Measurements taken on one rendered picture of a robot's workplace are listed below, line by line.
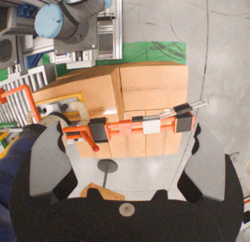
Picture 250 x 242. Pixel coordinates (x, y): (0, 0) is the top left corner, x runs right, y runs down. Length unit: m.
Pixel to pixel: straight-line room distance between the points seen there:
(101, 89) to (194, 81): 1.41
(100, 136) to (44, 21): 0.48
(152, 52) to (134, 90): 0.68
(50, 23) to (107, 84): 0.44
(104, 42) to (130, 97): 0.66
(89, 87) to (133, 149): 0.94
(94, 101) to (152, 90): 0.56
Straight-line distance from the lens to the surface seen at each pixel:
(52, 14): 0.45
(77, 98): 0.64
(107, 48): 1.44
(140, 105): 1.18
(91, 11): 0.44
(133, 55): 1.63
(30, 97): 0.63
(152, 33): 1.67
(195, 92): 1.94
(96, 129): 0.53
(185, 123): 0.54
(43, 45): 0.84
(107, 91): 0.73
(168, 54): 1.70
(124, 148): 1.46
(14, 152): 0.48
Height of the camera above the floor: 1.63
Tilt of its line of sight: 62 degrees down
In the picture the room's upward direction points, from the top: 175 degrees counter-clockwise
